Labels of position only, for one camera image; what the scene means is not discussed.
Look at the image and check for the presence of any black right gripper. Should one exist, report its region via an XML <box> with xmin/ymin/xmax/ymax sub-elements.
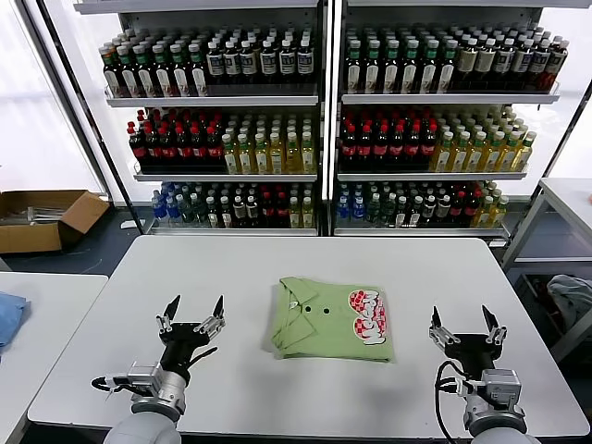
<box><xmin>426</xmin><ymin>303</ymin><xmax>509</xmax><ymax>376</ymax></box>

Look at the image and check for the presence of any dark bottle blue-white label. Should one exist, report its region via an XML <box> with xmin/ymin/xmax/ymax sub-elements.
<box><xmin>492</xmin><ymin>37</ymin><xmax>516</xmax><ymax>90</ymax></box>
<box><xmin>528</xmin><ymin>38</ymin><xmax>552</xmax><ymax>90</ymax></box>
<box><xmin>295</xmin><ymin>39</ymin><xmax>315</xmax><ymax>87</ymax></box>
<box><xmin>240</xmin><ymin>39</ymin><xmax>259</xmax><ymax>87</ymax></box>
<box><xmin>259</xmin><ymin>39</ymin><xmax>278</xmax><ymax>87</ymax></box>
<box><xmin>511</xmin><ymin>37</ymin><xmax>536</xmax><ymax>90</ymax></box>
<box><xmin>223</xmin><ymin>39</ymin><xmax>241</xmax><ymax>87</ymax></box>
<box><xmin>277</xmin><ymin>39</ymin><xmax>297</xmax><ymax>87</ymax></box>
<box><xmin>205</xmin><ymin>40</ymin><xmax>225</xmax><ymax>87</ymax></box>
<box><xmin>544</xmin><ymin>38</ymin><xmax>571</xmax><ymax>90</ymax></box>

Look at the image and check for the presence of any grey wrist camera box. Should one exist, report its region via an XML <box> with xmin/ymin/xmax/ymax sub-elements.
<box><xmin>126</xmin><ymin>361</ymin><xmax>164</xmax><ymax>395</ymax></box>
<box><xmin>479</xmin><ymin>367</ymin><xmax>524</xmax><ymax>401</ymax></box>

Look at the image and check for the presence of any white table grey metal frame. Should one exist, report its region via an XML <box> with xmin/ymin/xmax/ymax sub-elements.
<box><xmin>501</xmin><ymin>177</ymin><xmax>592</xmax><ymax>363</ymax></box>

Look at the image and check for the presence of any cola bottle red cap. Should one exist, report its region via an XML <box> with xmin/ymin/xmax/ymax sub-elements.
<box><xmin>388</xmin><ymin>121</ymin><xmax>408</xmax><ymax>170</ymax></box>
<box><xmin>142</xmin><ymin>121</ymin><xmax>161</xmax><ymax>170</ymax></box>
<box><xmin>261</xmin><ymin>187</ymin><xmax>277</xmax><ymax>228</ymax></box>
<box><xmin>190</xmin><ymin>123</ymin><xmax>209</xmax><ymax>170</ymax></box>
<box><xmin>356</xmin><ymin>121</ymin><xmax>375</xmax><ymax>170</ymax></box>
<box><xmin>406</xmin><ymin>121</ymin><xmax>425</xmax><ymax>170</ymax></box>
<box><xmin>158</xmin><ymin>123</ymin><xmax>178</xmax><ymax>170</ymax></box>
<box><xmin>174</xmin><ymin>124</ymin><xmax>193</xmax><ymax>170</ymax></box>
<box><xmin>127</xmin><ymin>120</ymin><xmax>146</xmax><ymax>170</ymax></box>
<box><xmin>463</xmin><ymin>189</ymin><xmax>480</xmax><ymax>228</ymax></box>
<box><xmin>422</xmin><ymin>121</ymin><xmax>440</xmax><ymax>170</ymax></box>
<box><xmin>450</xmin><ymin>189</ymin><xmax>466</xmax><ymax>228</ymax></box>
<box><xmin>340</xmin><ymin>121</ymin><xmax>359</xmax><ymax>170</ymax></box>
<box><xmin>275</xmin><ymin>187</ymin><xmax>290</xmax><ymax>228</ymax></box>
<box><xmin>373</xmin><ymin>121</ymin><xmax>391</xmax><ymax>170</ymax></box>
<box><xmin>205</xmin><ymin>123</ymin><xmax>225</xmax><ymax>170</ymax></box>

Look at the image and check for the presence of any green polo shirt red print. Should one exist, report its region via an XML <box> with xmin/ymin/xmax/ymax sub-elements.
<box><xmin>269</xmin><ymin>276</ymin><xmax>397</xmax><ymax>364</ymax></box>

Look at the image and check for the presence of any crumpled grey-blue cloth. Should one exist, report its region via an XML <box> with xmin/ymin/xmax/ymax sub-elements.
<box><xmin>547</xmin><ymin>273</ymin><xmax>592</xmax><ymax>327</ymax></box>

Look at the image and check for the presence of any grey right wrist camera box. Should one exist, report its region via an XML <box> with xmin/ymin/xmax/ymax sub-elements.
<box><xmin>479</xmin><ymin>367</ymin><xmax>524</xmax><ymax>401</ymax></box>

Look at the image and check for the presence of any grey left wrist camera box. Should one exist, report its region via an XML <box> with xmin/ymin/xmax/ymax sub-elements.
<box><xmin>126</xmin><ymin>361</ymin><xmax>164</xmax><ymax>395</ymax></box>

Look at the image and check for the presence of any folded blue cloth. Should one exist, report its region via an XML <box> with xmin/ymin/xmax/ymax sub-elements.
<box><xmin>0</xmin><ymin>290</ymin><xmax>31</xmax><ymax>353</ymax></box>

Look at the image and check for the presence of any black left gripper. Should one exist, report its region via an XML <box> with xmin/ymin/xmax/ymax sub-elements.
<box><xmin>154</xmin><ymin>294</ymin><xmax>228</xmax><ymax>376</ymax></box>

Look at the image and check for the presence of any dark bottle beige label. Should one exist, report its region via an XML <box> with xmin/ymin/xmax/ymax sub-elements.
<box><xmin>456</xmin><ymin>37</ymin><xmax>479</xmax><ymax>90</ymax></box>
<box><xmin>475</xmin><ymin>37</ymin><xmax>498</xmax><ymax>90</ymax></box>

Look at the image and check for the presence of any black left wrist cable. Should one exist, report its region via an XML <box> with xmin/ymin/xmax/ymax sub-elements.
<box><xmin>90</xmin><ymin>374</ymin><xmax>136</xmax><ymax>395</ymax></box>

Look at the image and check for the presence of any dark tea bottle green cap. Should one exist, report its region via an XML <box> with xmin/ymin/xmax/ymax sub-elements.
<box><xmin>421</xmin><ymin>38</ymin><xmax>440</xmax><ymax>93</ymax></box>
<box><xmin>186</xmin><ymin>42</ymin><xmax>209</xmax><ymax>97</ymax></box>
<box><xmin>346</xmin><ymin>38</ymin><xmax>364</xmax><ymax>93</ymax></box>
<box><xmin>101</xmin><ymin>43</ymin><xmax>120</xmax><ymax>97</ymax></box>
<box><xmin>150</xmin><ymin>42</ymin><xmax>172</xmax><ymax>97</ymax></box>
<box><xmin>167</xmin><ymin>42</ymin><xmax>191</xmax><ymax>97</ymax></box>
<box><xmin>402</xmin><ymin>38</ymin><xmax>421</xmax><ymax>93</ymax></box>
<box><xmin>115</xmin><ymin>43</ymin><xmax>136</xmax><ymax>97</ymax></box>
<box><xmin>438</xmin><ymin>38</ymin><xmax>458</xmax><ymax>93</ymax></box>
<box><xmin>364</xmin><ymin>38</ymin><xmax>382</xmax><ymax>93</ymax></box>
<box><xmin>131</xmin><ymin>42</ymin><xmax>154</xmax><ymax>97</ymax></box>
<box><xmin>383</xmin><ymin>38</ymin><xmax>402</xmax><ymax>93</ymax></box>

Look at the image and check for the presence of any black window frame post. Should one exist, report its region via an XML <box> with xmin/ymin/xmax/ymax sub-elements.
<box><xmin>43</xmin><ymin>0</ymin><xmax>145</xmax><ymax>235</ymax></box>

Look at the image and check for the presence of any open brown cardboard box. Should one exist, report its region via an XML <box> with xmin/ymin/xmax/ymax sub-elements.
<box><xmin>0</xmin><ymin>188</ymin><xmax>111</xmax><ymax>254</ymax></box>

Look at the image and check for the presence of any grey metal shelf unit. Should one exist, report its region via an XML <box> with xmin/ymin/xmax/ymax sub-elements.
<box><xmin>330</xmin><ymin>0</ymin><xmax>563</xmax><ymax>240</ymax></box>
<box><xmin>72</xmin><ymin>0</ymin><xmax>330</xmax><ymax>238</ymax></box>

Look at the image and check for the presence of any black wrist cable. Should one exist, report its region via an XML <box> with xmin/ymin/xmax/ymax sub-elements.
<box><xmin>433</xmin><ymin>359</ymin><xmax>469</xmax><ymax>444</ymax></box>
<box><xmin>90</xmin><ymin>374</ymin><xmax>136</xmax><ymax>395</ymax></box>

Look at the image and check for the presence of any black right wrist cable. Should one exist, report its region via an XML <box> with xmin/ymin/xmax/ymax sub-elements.
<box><xmin>433</xmin><ymin>359</ymin><xmax>469</xmax><ymax>444</ymax></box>

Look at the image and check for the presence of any white side table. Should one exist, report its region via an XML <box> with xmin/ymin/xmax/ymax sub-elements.
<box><xmin>0</xmin><ymin>270</ymin><xmax>110</xmax><ymax>444</ymax></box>

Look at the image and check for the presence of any grey parts bundle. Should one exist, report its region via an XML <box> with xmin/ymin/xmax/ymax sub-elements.
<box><xmin>0</xmin><ymin>205</ymin><xmax>64</xmax><ymax>227</ymax></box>

